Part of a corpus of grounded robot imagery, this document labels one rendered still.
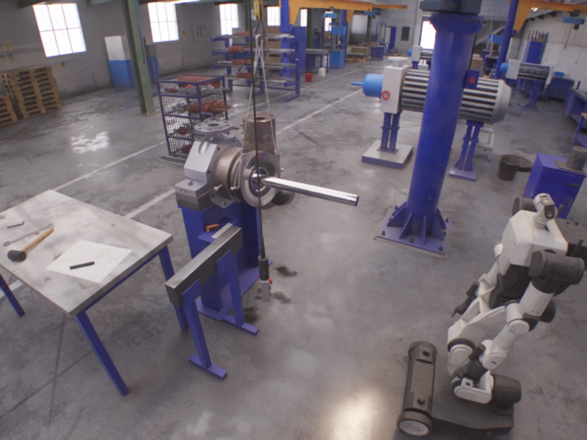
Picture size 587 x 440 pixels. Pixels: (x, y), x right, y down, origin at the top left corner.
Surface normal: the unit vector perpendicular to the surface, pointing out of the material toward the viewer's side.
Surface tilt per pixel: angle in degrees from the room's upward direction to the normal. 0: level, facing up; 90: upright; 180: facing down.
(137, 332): 0
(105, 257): 0
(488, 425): 0
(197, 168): 45
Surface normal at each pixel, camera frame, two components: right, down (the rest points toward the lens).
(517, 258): -0.91, 0.14
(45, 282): 0.00, -0.84
